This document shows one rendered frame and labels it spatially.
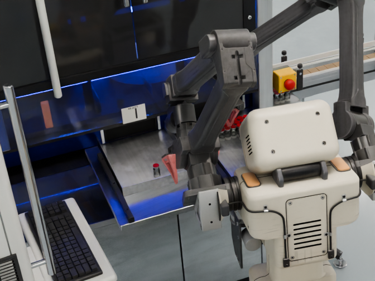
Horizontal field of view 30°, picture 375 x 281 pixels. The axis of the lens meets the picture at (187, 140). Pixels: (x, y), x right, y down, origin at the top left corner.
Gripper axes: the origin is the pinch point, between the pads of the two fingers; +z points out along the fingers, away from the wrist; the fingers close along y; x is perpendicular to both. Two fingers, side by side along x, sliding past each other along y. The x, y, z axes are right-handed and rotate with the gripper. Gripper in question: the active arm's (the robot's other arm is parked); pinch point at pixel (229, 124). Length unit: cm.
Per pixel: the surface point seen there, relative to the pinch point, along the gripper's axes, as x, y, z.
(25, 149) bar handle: 70, -26, -24
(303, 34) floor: -186, 243, 91
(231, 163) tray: 0.1, -1.2, 14.8
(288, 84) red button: -33.0, 17.3, 1.0
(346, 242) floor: -76, 31, 100
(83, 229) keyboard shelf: 53, 0, 24
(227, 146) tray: -3.5, 9.1, 14.4
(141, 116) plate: 21.9, 24.3, 2.7
